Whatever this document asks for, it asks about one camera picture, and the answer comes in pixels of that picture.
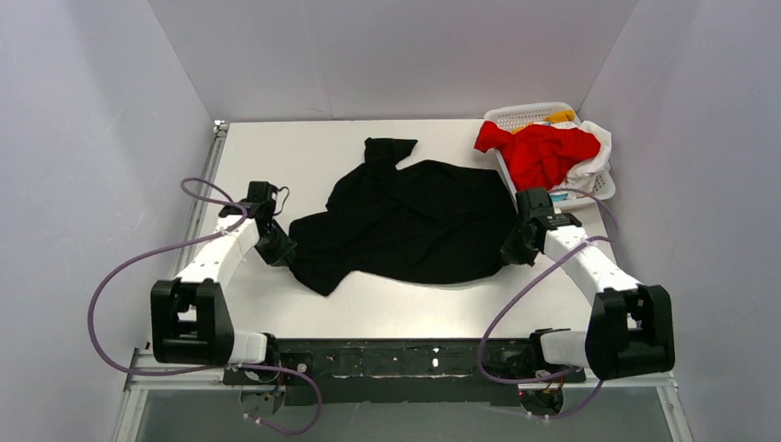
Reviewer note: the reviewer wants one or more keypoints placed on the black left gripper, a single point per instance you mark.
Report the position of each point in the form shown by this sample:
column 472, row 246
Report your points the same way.
column 279, row 248

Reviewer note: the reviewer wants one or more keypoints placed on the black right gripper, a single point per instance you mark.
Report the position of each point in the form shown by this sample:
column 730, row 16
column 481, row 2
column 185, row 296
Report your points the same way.
column 518, row 247

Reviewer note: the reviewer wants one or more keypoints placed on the black t shirt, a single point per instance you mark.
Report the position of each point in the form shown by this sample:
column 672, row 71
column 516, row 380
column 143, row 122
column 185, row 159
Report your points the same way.
column 430, row 223

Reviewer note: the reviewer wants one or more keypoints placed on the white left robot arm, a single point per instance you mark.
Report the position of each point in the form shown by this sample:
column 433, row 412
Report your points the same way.
column 190, row 320

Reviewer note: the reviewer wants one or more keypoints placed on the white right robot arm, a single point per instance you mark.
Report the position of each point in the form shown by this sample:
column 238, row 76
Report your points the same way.
column 630, row 329

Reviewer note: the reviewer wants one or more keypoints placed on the red t shirt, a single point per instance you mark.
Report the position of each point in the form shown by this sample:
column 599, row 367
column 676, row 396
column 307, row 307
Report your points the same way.
column 536, row 157

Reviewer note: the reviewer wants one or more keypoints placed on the white t shirt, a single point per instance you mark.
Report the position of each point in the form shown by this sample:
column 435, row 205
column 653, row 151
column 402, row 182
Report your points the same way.
column 584, row 176

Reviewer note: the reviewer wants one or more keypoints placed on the white plastic laundry basket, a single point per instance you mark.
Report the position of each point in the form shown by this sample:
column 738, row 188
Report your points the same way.
column 512, row 117

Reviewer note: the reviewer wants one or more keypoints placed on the yellow t shirt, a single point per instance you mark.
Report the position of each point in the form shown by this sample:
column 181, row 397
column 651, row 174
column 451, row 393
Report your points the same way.
column 556, row 117

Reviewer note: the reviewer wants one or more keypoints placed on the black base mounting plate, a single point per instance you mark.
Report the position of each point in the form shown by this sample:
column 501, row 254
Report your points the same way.
column 399, row 370

